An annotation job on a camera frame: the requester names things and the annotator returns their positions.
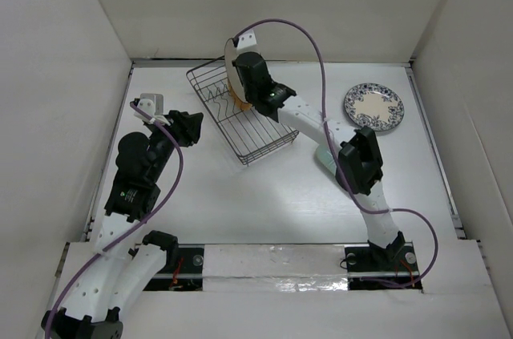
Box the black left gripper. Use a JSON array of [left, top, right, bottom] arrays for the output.
[[146, 110, 201, 183]]

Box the orange woven round plate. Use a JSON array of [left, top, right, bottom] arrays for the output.
[[227, 79, 252, 111]]

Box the beige tree pattern plate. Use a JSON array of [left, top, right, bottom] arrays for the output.
[[224, 38, 245, 102]]

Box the light green rectangular plate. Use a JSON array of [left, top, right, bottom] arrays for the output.
[[315, 145, 337, 176]]

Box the blue floral round plate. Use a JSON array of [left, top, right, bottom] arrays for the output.
[[343, 83, 405, 131]]

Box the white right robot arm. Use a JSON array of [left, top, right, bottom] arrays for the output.
[[228, 51, 405, 272]]

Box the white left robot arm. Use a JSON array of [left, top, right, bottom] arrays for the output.
[[41, 111, 204, 338]]

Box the silver foil covered bar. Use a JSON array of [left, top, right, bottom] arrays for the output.
[[202, 244, 348, 293]]

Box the grey wire dish rack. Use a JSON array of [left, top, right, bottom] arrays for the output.
[[186, 57, 298, 165]]

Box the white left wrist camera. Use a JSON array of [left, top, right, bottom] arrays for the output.
[[133, 93, 168, 124]]

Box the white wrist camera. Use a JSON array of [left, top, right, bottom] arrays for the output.
[[234, 30, 259, 54], [133, 93, 168, 124]]

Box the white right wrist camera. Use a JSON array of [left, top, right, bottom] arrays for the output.
[[234, 30, 259, 54]]

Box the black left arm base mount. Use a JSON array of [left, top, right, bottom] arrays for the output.
[[152, 244, 205, 292]]

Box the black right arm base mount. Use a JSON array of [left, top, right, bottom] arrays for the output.
[[339, 244, 422, 291]]

